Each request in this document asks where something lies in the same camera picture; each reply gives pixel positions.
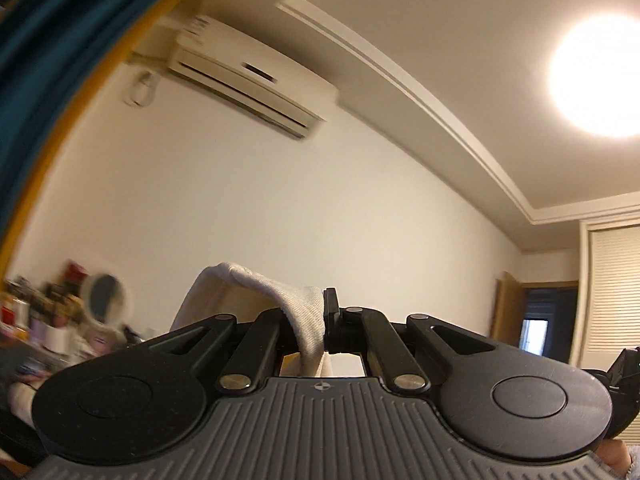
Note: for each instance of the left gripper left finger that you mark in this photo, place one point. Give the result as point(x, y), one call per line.
point(254, 359)

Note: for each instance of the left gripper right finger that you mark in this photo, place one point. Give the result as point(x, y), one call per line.
point(370, 335)

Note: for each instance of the cream knit cardigan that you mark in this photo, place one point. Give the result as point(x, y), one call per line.
point(231, 288)

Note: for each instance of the round white mirror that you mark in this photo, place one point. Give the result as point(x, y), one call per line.
point(106, 300)

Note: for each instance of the white air conditioner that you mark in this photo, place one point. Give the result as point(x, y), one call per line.
point(252, 75)

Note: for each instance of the round ceiling lamp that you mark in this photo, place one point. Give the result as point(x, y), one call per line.
point(593, 76)

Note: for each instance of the teal curtain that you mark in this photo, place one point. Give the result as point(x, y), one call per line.
point(48, 49)

